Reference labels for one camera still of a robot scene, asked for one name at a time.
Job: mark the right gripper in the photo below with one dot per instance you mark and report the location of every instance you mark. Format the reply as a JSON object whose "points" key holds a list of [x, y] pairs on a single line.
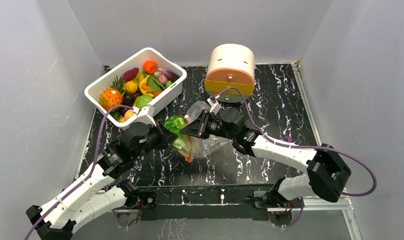
{"points": [[202, 125]]}

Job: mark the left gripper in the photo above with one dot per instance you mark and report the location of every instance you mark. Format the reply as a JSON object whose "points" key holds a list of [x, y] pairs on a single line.
{"points": [[166, 137]]}

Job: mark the green toy cabbage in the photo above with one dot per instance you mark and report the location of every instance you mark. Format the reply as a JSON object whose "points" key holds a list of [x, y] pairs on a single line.
{"points": [[176, 127]]}

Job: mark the clear zip top bag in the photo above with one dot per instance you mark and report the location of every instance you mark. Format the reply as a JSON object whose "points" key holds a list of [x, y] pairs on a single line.
{"points": [[203, 147]]}

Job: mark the dark toy plum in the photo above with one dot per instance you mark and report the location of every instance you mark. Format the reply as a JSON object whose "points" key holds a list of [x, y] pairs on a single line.
{"points": [[128, 99]]}

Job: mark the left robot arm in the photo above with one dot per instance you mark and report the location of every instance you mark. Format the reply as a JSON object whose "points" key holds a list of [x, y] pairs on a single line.
{"points": [[81, 202]]}

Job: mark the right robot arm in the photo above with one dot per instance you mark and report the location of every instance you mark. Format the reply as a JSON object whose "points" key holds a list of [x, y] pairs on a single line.
{"points": [[324, 173]]}

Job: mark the toy peach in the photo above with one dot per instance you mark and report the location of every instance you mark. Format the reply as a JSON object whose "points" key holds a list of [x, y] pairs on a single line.
{"points": [[128, 114]]}

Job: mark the white plastic bin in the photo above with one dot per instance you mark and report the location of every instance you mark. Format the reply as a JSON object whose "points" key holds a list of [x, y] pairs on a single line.
{"points": [[96, 88]]}

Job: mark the purple toy onion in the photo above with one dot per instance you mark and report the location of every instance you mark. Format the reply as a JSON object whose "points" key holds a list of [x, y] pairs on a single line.
{"points": [[170, 75]]}

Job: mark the yellow toy fruit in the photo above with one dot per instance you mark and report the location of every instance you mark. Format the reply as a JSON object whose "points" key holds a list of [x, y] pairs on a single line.
{"points": [[130, 87]]}

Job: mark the toy garlic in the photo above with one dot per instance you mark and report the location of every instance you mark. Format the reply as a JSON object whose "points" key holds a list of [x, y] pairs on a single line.
{"points": [[162, 78]]}

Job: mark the toy pineapple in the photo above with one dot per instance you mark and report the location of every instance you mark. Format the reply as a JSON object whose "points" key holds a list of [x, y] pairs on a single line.
{"points": [[113, 95]]}

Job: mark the round drawer cabinet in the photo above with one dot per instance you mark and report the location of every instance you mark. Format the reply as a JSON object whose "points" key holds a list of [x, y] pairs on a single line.
{"points": [[231, 69]]}

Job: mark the purple toy sweet potato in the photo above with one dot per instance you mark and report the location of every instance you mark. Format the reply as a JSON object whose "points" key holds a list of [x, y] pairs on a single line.
{"points": [[130, 74]]}

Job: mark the orange toy tangerine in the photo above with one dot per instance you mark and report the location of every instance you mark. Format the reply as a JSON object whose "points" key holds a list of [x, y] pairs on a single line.
{"points": [[150, 67]]}

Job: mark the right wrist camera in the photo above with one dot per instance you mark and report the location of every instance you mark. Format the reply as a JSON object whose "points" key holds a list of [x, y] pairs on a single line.
{"points": [[215, 106]]}

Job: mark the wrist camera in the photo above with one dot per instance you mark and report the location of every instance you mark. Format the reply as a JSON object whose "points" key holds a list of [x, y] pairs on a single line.
{"points": [[215, 106], [145, 115]]}

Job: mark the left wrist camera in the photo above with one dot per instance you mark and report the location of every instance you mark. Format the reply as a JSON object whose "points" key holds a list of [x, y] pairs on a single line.
{"points": [[145, 115]]}

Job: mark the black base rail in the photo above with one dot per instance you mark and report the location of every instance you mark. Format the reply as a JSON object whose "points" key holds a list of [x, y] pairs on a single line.
{"points": [[258, 202]]}

